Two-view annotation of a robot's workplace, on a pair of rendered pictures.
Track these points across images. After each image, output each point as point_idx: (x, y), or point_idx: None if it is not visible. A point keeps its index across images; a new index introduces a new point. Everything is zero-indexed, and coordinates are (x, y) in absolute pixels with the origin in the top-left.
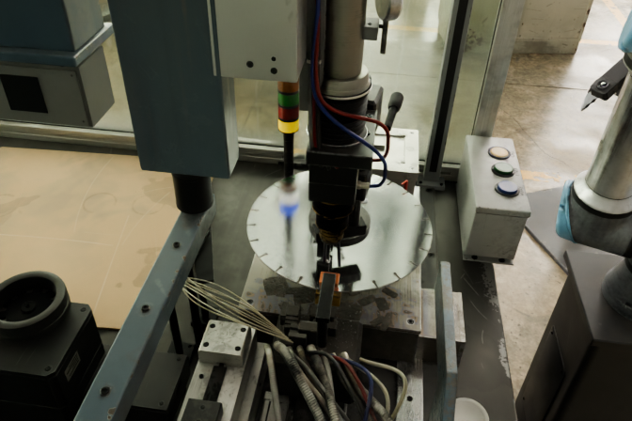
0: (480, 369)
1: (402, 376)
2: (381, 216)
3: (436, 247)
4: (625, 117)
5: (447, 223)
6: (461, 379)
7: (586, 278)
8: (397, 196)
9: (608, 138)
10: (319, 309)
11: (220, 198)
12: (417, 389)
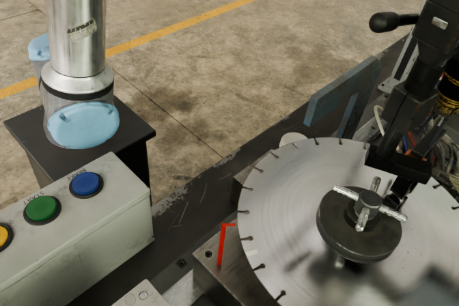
0: (253, 162)
1: (376, 108)
2: (302, 199)
3: (164, 268)
4: None
5: (106, 295)
6: None
7: (87, 157)
8: (258, 212)
9: (99, 7)
10: (441, 133)
11: None
12: None
